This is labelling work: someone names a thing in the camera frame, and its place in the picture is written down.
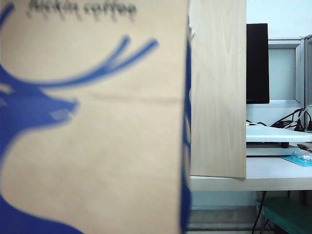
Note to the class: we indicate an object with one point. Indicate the brown luckin coffee paper bag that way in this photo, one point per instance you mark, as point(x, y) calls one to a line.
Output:
point(109, 134)

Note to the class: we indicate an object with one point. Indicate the clear plastic hook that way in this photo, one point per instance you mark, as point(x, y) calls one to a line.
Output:
point(304, 158)

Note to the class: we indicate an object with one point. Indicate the light wooden board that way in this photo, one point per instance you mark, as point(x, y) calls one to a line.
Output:
point(219, 97)

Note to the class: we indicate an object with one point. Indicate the black computer monitor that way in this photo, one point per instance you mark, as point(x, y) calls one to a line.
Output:
point(257, 63)

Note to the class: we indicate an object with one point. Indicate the white laptop riser stand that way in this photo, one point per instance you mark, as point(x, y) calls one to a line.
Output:
point(273, 134)

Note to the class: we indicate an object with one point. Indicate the teal cutting mat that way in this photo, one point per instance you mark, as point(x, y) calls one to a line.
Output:
point(292, 162)

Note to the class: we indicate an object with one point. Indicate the black pen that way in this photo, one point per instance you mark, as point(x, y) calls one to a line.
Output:
point(304, 147)

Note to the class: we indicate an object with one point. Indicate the green plastic bin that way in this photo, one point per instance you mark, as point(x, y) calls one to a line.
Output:
point(290, 217)

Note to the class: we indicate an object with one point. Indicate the white adhesive wall hook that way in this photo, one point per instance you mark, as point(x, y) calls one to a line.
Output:
point(192, 30)

